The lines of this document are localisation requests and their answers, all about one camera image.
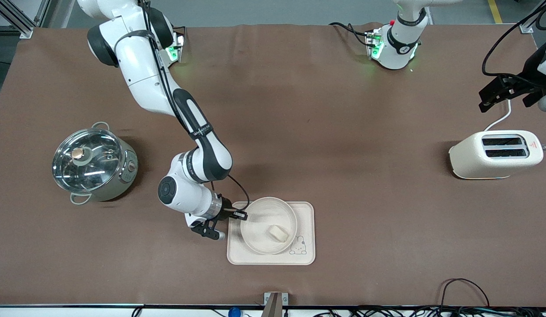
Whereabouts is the round cream plate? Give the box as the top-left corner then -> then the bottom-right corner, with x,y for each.
240,197 -> 298,255

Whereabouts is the white steamed bun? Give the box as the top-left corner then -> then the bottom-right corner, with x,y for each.
267,225 -> 288,243

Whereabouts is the cream rabbit print tray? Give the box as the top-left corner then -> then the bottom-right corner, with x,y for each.
227,201 -> 316,266

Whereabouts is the cream two-slot toaster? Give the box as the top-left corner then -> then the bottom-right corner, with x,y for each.
448,129 -> 546,180

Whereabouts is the pale green electric pot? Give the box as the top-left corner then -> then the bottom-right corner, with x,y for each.
52,122 -> 139,206

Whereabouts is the brown table mat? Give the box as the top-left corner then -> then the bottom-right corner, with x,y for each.
0,22 -> 546,307

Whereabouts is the glass pot lid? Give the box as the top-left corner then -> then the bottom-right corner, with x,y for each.
52,128 -> 124,194

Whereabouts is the white toaster power cord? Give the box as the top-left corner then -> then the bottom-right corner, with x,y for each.
483,99 -> 513,132

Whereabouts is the aluminium frame post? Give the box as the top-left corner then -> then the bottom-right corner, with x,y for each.
0,0 -> 51,39
519,0 -> 546,35

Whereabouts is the grey metal camera bracket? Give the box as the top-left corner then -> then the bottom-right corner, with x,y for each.
262,291 -> 289,317

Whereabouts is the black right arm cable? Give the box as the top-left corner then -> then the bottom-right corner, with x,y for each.
139,0 -> 251,211

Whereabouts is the black left base cable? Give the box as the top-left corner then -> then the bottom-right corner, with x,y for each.
329,22 -> 371,47

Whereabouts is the black looped cable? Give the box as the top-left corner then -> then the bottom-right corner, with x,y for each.
437,278 -> 492,309

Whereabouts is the black cable bundle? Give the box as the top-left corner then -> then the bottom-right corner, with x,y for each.
131,306 -> 546,317

